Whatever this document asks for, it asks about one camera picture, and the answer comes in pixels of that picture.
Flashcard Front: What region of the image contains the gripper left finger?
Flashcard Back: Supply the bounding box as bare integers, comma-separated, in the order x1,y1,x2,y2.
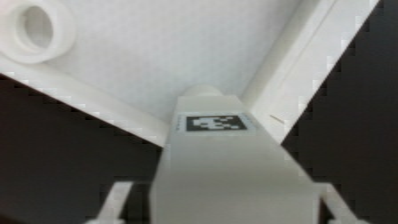
85,181,133,224

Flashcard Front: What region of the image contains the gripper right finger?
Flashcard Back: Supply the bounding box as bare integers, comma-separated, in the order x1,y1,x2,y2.
320,192,370,224

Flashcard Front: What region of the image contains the white desk tabletop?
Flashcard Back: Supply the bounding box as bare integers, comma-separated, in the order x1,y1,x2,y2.
0,0,380,143

